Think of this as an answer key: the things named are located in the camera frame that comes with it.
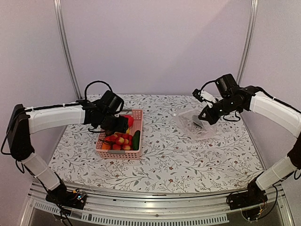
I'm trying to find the dark green toy cucumber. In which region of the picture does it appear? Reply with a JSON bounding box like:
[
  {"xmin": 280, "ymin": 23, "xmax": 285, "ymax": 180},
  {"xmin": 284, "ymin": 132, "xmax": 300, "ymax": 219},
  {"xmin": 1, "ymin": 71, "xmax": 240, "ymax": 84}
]
[{"xmin": 132, "ymin": 130, "xmax": 141, "ymax": 151}]

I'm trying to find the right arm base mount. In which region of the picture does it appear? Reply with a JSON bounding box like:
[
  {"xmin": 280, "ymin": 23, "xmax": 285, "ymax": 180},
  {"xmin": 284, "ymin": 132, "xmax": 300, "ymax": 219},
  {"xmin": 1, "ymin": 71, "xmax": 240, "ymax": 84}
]
[{"xmin": 226, "ymin": 179, "xmax": 268, "ymax": 210}]

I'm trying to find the aluminium front rail frame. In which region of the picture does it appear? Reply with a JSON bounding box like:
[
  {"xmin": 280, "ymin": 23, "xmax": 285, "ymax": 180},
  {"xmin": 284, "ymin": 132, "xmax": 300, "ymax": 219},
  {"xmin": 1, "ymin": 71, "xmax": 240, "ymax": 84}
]
[{"xmin": 21, "ymin": 181, "xmax": 295, "ymax": 226}]

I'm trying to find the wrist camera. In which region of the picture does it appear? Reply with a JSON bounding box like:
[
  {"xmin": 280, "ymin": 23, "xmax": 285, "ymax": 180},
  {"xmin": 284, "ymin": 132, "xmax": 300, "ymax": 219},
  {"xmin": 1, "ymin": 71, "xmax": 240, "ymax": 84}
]
[
  {"xmin": 192, "ymin": 89, "xmax": 217, "ymax": 108},
  {"xmin": 113, "ymin": 100, "xmax": 124, "ymax": 115}
]

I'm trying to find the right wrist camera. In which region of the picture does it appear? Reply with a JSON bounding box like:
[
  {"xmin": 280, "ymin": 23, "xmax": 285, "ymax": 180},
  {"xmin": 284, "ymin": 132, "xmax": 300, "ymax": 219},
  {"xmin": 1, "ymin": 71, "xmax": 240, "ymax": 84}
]
[{"xmin": 192, "ymin": 89, "xmax": 217, "ymax": 108}]

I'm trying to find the pink plastic basket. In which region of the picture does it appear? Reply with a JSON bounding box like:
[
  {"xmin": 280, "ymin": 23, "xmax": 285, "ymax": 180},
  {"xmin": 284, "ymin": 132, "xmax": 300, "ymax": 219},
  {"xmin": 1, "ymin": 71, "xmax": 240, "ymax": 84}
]
[{"xmin": 96, "ymin": 109, "xmax": 143, "ymax": 160}]

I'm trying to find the red yellow toy fruit bunch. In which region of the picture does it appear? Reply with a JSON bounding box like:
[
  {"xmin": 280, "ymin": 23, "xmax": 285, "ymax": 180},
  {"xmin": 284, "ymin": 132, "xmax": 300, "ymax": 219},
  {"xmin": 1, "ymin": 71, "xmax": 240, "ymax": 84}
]
[{"xmin": 102, "ymin": 132, "xmax": 133, "ymax": 151}]

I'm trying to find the orange toy fruit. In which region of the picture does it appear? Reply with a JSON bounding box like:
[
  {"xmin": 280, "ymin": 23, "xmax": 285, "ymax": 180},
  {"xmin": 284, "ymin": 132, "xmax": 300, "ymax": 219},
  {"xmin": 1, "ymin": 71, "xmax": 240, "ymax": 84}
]
[{"xmin": 101, "ymin": 143, "xmax": 111, "ymax": 150}]

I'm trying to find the clear zip top bag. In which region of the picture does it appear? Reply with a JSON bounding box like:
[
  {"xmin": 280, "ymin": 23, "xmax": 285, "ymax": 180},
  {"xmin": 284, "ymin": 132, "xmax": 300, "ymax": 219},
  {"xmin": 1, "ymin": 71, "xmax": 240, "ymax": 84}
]
[{"xmin": 172, "ymin": 108, "xmax": 215, "ymax": 141}]

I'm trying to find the aluminium corner post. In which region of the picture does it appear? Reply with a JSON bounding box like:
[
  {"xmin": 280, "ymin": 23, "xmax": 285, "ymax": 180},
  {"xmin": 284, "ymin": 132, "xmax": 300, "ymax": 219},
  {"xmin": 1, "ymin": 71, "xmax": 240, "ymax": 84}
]
[
  {"xmin": 53, "ymin": 0, "xmax": 82, "ymax": 99},
  {"xmin": 236, "ymin": 0, "xmax": 259, "ymax": 85}
]

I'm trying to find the right aluminium corner post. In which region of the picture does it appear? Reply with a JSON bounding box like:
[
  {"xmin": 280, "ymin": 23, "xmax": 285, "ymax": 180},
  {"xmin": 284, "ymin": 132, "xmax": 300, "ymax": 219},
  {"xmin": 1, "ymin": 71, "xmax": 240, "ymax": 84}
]
[{"xmin": 236, "ymin": 0, "xmax": 259, "ymax": 85}]

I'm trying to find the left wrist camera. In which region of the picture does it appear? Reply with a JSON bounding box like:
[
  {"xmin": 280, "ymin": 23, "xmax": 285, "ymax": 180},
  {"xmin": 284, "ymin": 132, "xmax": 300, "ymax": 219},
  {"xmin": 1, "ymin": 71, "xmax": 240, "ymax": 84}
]
[{"xmin": 113, "ymin": 100, "xmax": 124, "ymax": 115}]

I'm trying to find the right black camera cable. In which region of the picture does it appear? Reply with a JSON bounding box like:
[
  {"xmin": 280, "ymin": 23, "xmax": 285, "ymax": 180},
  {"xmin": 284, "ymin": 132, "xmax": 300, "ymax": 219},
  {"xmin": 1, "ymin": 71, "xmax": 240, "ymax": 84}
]
[{"xmin": 199, "ymin": 80, "xmax": 218, "ymax": 91}]

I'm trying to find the left aluminium corner post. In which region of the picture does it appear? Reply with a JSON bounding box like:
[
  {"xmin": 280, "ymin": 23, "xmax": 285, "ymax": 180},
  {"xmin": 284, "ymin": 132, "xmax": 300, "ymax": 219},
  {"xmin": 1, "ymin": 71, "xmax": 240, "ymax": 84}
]
[{"xmin": 53, "ymin": 0, "xmax": 82, "ymax": 99}]

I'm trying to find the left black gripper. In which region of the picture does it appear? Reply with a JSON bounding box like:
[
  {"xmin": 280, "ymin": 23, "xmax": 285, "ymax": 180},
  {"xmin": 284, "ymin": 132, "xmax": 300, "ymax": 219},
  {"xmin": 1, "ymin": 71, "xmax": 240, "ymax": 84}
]
[{"xmin": 99, "ymin": 112, "xmax": 128, "ymax": 133}]

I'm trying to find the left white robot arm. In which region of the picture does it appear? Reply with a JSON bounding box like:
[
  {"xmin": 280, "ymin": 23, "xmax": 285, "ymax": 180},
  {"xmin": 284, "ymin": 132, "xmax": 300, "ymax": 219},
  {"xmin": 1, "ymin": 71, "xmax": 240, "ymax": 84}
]
[{"xmin": 1, "ymin": 90, "xmax": 128, "ymax": 204}]

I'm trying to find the floral table mat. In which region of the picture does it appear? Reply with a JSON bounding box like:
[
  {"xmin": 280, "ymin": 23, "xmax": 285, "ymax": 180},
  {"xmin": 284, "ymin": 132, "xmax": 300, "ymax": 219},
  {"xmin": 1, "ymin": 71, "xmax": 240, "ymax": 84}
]
[{"xmin": 49, "ymin": 94, "xmax": 263, "ymax": 193}]

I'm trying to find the black camera cable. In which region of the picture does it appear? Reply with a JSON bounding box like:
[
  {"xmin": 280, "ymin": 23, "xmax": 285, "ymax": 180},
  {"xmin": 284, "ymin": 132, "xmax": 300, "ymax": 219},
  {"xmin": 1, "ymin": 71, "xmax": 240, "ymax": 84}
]
[
  {"xmin": 84, "ymin": 81, "xmax": 113, "ymax": 101},
  {"xmin": 199, "ymin": 80, "xmax": 218, "ymax": 91}
]

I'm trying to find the green toy pepper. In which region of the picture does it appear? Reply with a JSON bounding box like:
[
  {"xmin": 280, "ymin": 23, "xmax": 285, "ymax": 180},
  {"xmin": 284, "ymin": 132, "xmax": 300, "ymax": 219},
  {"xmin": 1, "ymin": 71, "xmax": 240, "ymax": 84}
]
[{"xmin": 192, "ymin": 115, "xmax": 204, "ymax": 128}]

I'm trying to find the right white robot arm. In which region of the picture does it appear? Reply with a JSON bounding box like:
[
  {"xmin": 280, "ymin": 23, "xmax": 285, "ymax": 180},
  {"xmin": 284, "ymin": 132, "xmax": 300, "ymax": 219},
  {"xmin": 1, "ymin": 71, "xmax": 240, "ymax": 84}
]
[{"xmin": 192, "ymin": 74, "xmax": 301, "ymax": 205}]

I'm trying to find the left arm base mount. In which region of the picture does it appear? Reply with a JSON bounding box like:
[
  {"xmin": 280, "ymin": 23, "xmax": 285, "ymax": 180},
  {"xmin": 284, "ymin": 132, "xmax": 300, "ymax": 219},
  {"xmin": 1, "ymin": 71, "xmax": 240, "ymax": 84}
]
[{"xmin": 46, "ymin": 180, "xmax": 87, "ymax": 210}]

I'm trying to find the left black camera cable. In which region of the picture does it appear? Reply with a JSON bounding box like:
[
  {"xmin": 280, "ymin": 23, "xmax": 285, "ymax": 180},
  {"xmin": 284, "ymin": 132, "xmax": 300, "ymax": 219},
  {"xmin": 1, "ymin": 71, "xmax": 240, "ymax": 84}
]
[{"xmin": 84, "ymin": 81, "xmax": 113, "ymax": 101}]

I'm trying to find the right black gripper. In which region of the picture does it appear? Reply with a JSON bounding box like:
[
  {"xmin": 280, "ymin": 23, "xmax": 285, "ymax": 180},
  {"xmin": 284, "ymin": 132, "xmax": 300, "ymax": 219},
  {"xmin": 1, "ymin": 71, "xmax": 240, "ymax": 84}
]
[{"xmin": 198, "ymin": 95, "xmax": 240, "ymax": 125}]

